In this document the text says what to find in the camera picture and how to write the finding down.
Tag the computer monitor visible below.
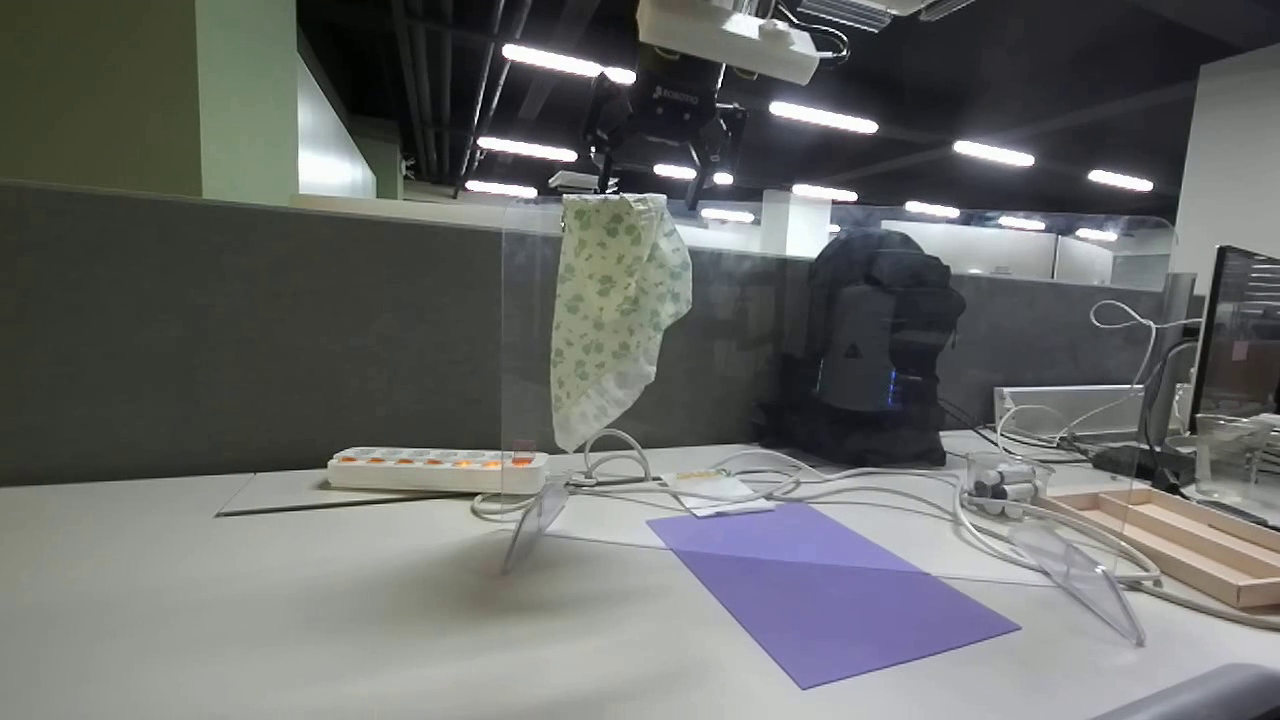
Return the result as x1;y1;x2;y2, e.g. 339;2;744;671
1189;245;1280;433

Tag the clear acrylic divider panel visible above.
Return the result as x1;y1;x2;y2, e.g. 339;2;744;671
497;194;1200;652

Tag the thin metal rod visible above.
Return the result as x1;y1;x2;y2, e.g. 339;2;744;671
213;497;454;519

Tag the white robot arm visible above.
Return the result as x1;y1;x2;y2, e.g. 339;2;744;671
585;0;971;200

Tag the white power strip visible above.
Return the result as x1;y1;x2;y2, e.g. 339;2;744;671
323;447;550;497

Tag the grey partition wall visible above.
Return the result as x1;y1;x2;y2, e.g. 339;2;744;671
0;184;1167;485

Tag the floral patterned white cloth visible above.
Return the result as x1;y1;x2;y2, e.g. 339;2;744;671
550;191;691;451

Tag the wooden tray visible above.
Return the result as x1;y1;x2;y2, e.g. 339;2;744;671
1054;486;1280;613

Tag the white cable bundle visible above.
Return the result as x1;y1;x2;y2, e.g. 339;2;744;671
469;428;1280;631

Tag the purple paper sheet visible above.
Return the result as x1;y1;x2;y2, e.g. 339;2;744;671
653;504;1018;686

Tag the black backpack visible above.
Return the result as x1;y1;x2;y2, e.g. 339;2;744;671
761;227;963;466

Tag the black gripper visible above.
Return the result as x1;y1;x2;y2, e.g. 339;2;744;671
585;51;750;200

